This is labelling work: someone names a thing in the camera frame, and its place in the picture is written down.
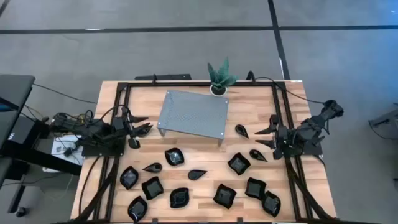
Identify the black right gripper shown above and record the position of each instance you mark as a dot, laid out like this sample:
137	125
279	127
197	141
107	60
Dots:
281	140

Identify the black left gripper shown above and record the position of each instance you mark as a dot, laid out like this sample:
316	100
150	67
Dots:
123	125

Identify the black teardrop mini plate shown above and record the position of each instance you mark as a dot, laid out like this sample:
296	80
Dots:
256	154
144	134
195	175
154	167
241	130

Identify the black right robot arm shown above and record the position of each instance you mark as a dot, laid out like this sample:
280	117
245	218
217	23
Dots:
311	127

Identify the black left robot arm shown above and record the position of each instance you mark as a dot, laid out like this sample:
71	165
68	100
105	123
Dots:
93	132

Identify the black flat bar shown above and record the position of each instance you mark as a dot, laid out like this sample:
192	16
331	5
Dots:
163	76

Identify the grey perforated metal riser shelf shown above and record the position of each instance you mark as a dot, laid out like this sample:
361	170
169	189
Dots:
192	113

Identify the green plant in white pot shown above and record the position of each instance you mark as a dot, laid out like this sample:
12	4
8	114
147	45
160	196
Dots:
221	77

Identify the white printed sheet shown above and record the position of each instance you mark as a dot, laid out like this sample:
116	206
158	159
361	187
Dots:
59	149

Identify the white power strip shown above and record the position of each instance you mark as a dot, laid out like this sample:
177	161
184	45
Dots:
49	170

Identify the black computer case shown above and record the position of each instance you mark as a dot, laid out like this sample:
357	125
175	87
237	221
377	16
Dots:
21	130

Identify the grey chair base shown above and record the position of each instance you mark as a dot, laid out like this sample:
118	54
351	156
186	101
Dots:
387	118

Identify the black desk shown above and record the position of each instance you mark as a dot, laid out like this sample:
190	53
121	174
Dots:
15	87

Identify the laptop screen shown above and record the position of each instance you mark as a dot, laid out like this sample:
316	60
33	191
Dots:
4	105

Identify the black caster wheel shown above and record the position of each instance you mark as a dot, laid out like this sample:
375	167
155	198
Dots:
20	211

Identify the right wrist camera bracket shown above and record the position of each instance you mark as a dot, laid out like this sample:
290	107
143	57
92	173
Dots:
274	119

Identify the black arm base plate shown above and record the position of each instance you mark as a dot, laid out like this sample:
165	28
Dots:
93	152
315	151

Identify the small black bracket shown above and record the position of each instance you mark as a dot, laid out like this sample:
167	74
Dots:
154	221
239	220

